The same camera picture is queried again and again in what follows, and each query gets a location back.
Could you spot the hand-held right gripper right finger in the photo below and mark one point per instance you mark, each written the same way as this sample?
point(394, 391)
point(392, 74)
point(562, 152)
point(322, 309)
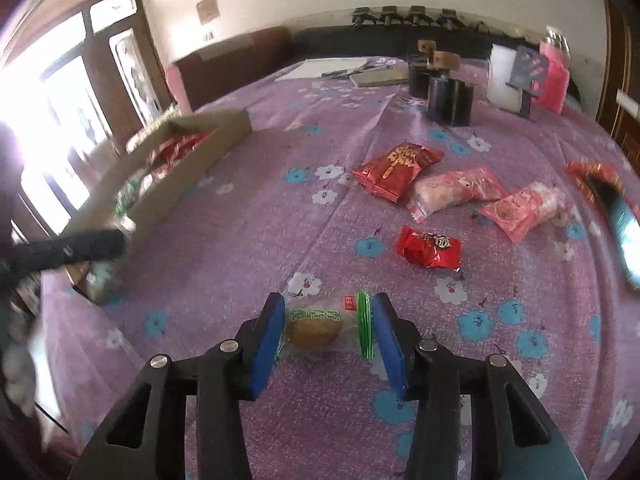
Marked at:
point(390, 345)

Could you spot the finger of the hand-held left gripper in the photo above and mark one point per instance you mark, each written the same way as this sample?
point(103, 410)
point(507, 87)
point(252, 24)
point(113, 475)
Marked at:
point(75, 250)

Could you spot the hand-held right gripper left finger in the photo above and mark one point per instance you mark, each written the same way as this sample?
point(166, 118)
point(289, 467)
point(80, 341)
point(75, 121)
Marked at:
point(265, 345)

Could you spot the clear green pastry packet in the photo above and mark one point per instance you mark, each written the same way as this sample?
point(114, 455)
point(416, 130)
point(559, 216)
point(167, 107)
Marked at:
point(315, 330)

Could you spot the cardboard box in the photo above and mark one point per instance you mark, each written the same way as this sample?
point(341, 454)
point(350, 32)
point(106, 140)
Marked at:
point(165, 195)

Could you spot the large dark red snack packet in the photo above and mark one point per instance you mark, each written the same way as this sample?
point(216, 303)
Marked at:
point(175, 152)

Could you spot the green white snack packet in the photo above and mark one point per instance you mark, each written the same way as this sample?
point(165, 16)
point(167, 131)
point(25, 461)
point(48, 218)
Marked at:
point(131, 195)

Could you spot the red cartoon snack packet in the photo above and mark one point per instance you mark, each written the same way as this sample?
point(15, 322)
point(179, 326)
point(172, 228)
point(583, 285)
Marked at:
point(425, 250)

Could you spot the purple floral tablecloth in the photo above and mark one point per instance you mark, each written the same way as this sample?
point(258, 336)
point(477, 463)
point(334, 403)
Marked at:
point(300, 210)

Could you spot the large pink snack packet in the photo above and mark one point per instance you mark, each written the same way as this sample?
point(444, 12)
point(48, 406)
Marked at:
point(450, 192)

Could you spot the dark red gold-print packet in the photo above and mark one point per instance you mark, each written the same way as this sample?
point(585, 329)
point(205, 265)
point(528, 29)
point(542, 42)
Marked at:
point(395, 167)

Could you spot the small pink snack packet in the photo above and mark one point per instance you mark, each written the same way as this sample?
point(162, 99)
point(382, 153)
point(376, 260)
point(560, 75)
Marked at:
point(515, 210)

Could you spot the wooden glass door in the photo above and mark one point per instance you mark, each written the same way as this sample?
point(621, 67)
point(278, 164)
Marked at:
point(100, 45)

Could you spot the large black canister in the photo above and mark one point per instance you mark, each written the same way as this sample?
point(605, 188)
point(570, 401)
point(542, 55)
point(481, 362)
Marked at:
point(450, 102)

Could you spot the mobile phone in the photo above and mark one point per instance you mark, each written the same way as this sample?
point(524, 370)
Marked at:
point(625, 230)

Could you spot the shiny red wrapper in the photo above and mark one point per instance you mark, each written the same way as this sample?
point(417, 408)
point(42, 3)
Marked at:
point(590, 172)

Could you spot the small black canister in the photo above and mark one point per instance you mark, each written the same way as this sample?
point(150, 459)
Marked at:
point(418, 80)

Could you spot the brown notebook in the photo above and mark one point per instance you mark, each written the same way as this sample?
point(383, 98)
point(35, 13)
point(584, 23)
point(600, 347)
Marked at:
point(380, 78)

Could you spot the black pen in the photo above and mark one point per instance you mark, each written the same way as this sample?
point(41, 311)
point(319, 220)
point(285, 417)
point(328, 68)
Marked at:
point(340, 73)

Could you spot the white paper sheet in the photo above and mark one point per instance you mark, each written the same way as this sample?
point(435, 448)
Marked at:
point(320, 67)

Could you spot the white box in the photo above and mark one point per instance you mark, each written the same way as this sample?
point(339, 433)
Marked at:
point(497, 80)

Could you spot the wooden lid bottle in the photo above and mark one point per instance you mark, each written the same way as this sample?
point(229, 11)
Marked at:
point(445, 62)
point(425, 49)

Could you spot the dark phone stand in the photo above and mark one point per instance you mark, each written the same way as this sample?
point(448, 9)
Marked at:
point(527, 67)

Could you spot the black sofa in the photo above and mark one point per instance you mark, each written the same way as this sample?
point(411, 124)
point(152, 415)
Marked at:
point(325, 40)

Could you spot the pink thermos bottle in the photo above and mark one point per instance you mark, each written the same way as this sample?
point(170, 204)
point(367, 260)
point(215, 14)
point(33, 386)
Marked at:
point(556, 75)

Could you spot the wooden cabinet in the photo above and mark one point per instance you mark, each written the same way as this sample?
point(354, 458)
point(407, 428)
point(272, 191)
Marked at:
point(620, 85)

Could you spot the small wall sign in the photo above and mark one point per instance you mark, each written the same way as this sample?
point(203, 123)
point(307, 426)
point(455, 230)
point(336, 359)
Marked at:
point(207, 9)

